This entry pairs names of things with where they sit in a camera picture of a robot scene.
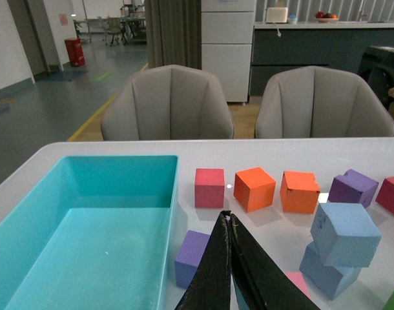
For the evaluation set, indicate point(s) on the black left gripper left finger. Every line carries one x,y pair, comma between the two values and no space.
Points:
210,287

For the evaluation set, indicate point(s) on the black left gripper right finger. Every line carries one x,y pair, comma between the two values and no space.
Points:
262,283

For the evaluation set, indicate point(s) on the light blue foam cube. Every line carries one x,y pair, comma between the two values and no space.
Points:
344,235

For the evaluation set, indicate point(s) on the pink foam cube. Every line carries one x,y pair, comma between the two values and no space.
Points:
298,279

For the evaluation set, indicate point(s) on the purple foam cube left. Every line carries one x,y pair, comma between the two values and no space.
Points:
189,257

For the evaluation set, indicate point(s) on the orange foam cube left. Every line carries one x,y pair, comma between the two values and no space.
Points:
254,189

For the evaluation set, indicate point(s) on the orange foam cube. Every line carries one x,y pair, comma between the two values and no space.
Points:
299,192
254,189

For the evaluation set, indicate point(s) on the orange foam cube right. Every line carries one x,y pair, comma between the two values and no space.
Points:
299,192

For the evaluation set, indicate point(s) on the crimson foam cube left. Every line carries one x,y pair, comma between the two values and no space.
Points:
209,188

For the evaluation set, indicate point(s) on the teal plastic bin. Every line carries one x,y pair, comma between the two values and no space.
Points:
93,233

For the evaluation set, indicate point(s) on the purple notched foam cube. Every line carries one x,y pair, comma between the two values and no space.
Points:
352,187

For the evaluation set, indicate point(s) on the dark red foam cube right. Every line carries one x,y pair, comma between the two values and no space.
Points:
385,195

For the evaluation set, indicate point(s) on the grey armchair right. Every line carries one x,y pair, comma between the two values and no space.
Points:
319,102

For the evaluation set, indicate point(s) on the grey armchair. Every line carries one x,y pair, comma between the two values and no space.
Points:
319,102
170,102

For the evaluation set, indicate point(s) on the grey armchair left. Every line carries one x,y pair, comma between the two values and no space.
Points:
170,102

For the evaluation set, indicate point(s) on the dark grey counter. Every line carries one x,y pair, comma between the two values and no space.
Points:
334,45

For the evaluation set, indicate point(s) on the dark grey appliance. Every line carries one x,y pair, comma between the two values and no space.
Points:
377,69

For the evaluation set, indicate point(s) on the grey curtain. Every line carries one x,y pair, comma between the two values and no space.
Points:
174,33

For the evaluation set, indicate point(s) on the white drawer cabinet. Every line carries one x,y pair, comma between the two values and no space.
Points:
227,36

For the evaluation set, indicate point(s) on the white toaster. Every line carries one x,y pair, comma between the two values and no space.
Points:
276,15

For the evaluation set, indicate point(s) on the fruit bowl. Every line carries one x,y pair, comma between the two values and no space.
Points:
327,17

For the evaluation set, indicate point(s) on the red fire extinguisher box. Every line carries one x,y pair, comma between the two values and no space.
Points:
75,52

